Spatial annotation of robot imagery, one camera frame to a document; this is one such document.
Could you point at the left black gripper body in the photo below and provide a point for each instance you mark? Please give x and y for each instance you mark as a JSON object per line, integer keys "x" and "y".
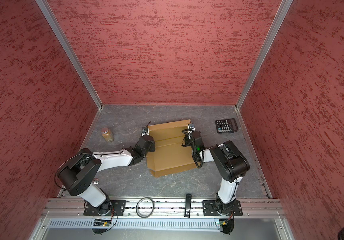
{"x": 152, "y": 148}

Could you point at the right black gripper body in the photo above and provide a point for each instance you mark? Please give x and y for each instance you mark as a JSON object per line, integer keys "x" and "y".
{"x": 188, "y": 142}

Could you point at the brown cardboard box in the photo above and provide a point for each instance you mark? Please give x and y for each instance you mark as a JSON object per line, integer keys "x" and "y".
{"x": 169, "y": 157}

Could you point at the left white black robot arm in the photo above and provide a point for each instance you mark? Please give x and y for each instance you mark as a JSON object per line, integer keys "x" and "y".
{"x": 78, "y": 173}

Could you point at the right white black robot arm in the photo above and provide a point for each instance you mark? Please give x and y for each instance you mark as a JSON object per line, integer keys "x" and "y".
{"x": 230, "y": 162}

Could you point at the black desk calculator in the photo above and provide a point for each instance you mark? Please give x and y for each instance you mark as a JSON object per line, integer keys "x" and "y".
{"x": 227, "y": 126}

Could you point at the spice jar pink lid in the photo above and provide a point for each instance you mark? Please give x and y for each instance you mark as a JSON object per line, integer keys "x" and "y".
{"x": 107, "y": 135}

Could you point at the small round metal knob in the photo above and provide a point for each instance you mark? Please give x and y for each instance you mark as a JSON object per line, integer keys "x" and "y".
{"x": 96, "y": 181}

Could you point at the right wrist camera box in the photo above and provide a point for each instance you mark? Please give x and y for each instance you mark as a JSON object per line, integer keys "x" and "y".
{"x": 191, "y": 127}

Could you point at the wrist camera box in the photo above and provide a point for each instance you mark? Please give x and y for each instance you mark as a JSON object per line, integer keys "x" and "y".
{"x": 145, "y": 131}
{"x": 191, "y": 127}

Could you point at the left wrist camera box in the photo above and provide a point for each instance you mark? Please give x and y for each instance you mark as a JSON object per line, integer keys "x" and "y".
{"x": 145, "y": 131}

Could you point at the black handle bar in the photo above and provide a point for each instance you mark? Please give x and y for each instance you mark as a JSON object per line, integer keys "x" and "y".
{"x": 188, "y": 204}

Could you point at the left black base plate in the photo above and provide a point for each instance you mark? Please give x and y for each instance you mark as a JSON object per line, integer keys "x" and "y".
{"x": 116, "y": 206}

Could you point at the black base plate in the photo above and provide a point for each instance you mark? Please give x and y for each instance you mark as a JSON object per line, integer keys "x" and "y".
{"x": 116, "y": 206}
{"x": 217, "y": 208}

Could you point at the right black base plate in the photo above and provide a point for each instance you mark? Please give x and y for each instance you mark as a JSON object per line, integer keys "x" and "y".
{"x": 217, "y": 208}

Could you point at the right circuit board with wires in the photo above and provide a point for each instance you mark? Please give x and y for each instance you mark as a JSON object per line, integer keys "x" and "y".
{"x": 226, "y": 226}

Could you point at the circuit board with wires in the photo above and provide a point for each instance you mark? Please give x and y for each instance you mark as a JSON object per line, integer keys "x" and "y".
{"x": 100, "y": 226}
{"x": 226, "y": 226}

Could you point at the left circuit board with wires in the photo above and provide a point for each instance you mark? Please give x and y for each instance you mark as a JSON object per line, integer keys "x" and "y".
{"x": 100, "y": 226}

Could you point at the aluminium front rail frame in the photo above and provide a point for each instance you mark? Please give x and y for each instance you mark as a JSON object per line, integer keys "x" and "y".
{"x": 157, "y": 214}

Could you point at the right aluminium corner post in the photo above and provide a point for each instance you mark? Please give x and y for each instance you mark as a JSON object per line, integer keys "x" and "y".
{"x": 270, "y": 37}

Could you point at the aluminium corner post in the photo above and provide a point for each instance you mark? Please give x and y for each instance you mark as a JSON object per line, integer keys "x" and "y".
{"x": 60, "y": 35}
{"x": 270, "y": 37}

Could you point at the left aluminium corner post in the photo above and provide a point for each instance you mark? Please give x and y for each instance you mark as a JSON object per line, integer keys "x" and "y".
{"x": 60, "y": 35}

